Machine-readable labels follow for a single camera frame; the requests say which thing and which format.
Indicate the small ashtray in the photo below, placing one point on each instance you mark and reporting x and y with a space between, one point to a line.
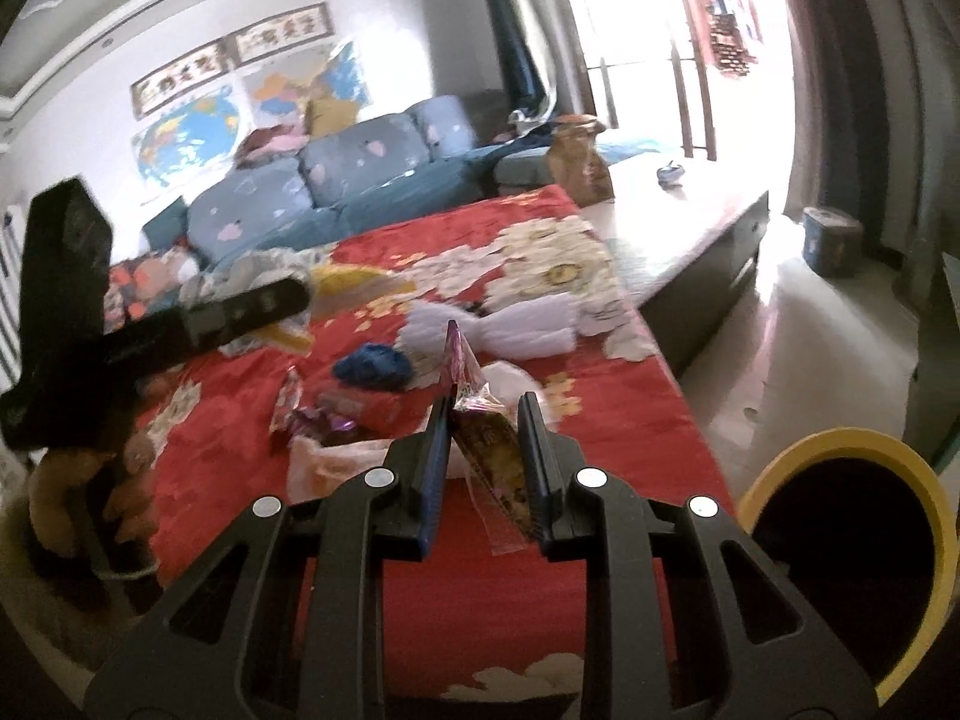
670 174

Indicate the blue crumpled cloth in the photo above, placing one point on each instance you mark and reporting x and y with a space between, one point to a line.
371 367

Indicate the dark teal cushion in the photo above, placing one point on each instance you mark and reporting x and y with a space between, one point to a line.
166 221

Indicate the blue round tin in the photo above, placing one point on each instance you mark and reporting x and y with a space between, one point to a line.
831 240

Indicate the purple foil wrapper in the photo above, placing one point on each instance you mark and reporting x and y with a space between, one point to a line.
326 424

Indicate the red hanging decoration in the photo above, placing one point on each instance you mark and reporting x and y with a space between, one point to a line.
720 7

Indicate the brown paper bag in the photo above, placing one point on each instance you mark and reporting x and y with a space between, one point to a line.
579 161

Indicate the pink clothes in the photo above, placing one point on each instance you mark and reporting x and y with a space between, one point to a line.
270 142

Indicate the grey tv cabinet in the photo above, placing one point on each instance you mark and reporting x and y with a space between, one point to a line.
934 360

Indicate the yellow paper piece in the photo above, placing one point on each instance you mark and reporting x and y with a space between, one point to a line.
352 281

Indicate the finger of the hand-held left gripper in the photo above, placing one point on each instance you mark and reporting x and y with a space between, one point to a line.
255 307

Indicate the dark blue curtain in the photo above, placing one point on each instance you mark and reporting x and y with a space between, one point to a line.
517 30

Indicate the grey cloth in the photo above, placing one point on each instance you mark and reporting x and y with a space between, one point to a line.
240 274

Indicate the pale coffee table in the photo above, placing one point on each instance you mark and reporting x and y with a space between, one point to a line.
675 240

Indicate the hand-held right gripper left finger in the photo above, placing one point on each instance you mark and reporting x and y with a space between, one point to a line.
435 476

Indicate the white radiator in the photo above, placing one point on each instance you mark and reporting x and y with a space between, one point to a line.
7 292

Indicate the country map poster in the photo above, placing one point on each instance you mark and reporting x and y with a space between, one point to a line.
315 82

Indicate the red floral blanket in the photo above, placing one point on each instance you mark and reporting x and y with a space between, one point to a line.
615 435

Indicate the clear purple yellow snack packet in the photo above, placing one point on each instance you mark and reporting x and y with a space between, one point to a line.
487 457

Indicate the thin white plastic bag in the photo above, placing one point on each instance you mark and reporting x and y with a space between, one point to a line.
330 469

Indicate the yellow cushion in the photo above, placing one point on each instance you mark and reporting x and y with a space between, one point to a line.
330 116

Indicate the person's left hand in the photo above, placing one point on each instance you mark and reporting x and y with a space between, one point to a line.
133 514

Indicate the colourful patterned cloth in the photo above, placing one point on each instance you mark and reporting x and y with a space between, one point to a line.
139 285

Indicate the framed calligraphy picture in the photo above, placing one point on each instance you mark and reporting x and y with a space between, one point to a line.
281 31
180 79

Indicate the dark grey curtain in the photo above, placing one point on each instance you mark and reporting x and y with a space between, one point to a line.
832 75

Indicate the pink candy wrapper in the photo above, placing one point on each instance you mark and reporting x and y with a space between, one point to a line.
289 397

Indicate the yellow trash bin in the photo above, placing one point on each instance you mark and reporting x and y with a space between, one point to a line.
825 442

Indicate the blue patterned sofa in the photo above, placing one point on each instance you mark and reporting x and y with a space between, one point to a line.
360 157

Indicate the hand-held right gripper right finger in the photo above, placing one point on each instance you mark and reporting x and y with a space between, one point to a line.
531 476

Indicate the world map poster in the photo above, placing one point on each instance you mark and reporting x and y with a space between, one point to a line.
187 139

